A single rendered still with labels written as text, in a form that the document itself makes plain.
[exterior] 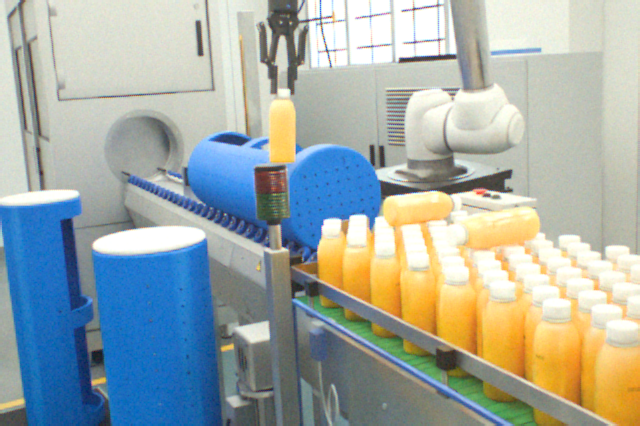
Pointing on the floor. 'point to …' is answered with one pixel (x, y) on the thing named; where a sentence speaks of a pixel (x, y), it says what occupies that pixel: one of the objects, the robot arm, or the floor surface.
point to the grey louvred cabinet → (518, 158)
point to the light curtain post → (249, 74)
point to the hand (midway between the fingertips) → (282, 81)
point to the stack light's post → (281, 336)
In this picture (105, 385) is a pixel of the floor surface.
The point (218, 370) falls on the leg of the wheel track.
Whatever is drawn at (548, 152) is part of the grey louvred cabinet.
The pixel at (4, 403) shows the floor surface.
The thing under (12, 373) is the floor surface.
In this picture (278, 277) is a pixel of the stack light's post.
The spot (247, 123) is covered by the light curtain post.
